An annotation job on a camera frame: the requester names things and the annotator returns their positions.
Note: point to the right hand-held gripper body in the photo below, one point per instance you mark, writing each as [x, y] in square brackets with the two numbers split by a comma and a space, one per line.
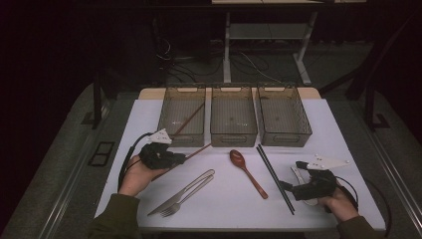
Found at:
[316, 187]

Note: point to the person's left hand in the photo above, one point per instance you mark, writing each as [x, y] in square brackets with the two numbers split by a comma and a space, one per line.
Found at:
[136, 181]

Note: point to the clear brown plastic bin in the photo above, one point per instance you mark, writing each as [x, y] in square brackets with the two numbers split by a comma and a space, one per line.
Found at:
[282, 116]
[181, 113]
[233, 116]

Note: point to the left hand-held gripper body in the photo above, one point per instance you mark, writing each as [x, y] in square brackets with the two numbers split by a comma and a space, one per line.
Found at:
[156, 157]

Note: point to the black chopstick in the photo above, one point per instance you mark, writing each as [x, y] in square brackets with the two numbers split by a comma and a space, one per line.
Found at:
[272, 179]
[277, 181]

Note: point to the black metal stand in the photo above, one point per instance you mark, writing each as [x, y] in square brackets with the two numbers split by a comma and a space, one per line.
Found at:
[97, 106]
[370, 99]

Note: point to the person's right hand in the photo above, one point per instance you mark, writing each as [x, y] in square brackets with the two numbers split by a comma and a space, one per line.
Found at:
[341, 205]

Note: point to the red-brown wooden spoon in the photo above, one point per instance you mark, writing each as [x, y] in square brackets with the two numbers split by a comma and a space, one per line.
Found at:
[238, 159]

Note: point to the white metal desk frame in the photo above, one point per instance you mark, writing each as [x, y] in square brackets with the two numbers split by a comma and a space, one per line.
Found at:
[227, 59]

